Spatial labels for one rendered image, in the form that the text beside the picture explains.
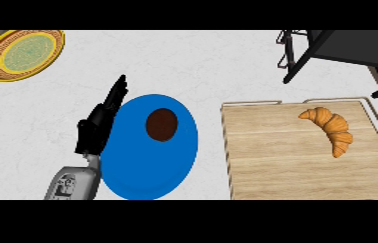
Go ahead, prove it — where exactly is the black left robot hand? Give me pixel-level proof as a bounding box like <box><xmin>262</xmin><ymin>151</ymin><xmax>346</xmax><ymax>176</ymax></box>
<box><xmin>74</xmin><ymin>74</ymin><xmax>130</xmax><ymax>157</ymax></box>

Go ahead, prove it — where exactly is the dark brown round can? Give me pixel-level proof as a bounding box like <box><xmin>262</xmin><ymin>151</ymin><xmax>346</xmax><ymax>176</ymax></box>
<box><xmin>145</xmin><ymin>108</ymin><xmax>181</xmax><ymax>143</ymax></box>

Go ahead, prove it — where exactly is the pale wooden tray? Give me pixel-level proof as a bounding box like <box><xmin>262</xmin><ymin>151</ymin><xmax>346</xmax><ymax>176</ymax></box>
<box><xmin>221</xmin><ymin>97</ymin><xmax>378</xmax><ymax>201</ymax></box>

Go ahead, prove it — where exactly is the black tiered shelf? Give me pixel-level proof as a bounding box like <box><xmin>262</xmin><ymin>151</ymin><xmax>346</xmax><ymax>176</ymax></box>
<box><xmin>275</xmin><ymin>29</ymin><xmax>378</xmax><ymax>100</ymax></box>

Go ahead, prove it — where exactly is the blue round plate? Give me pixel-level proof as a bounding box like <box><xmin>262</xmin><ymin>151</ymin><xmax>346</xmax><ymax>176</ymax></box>
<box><xmin>99</xmin><ymin>93</ymin><xmax>201</xmax><ymax>201</ymax></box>

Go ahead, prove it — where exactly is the yellow patterned round plate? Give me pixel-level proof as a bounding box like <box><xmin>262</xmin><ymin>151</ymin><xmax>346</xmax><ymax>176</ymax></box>
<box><xmin>0</xmin><ymin>29</ymin><xmax>67</xmax><ymax>83</ymax></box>

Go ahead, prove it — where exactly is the golden brown croissant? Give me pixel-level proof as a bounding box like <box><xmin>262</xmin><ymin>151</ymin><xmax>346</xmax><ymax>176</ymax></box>
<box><xmin>297</xmin><ymin>106</ymin><xmax>355</xmax><ymax>159</ymax></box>

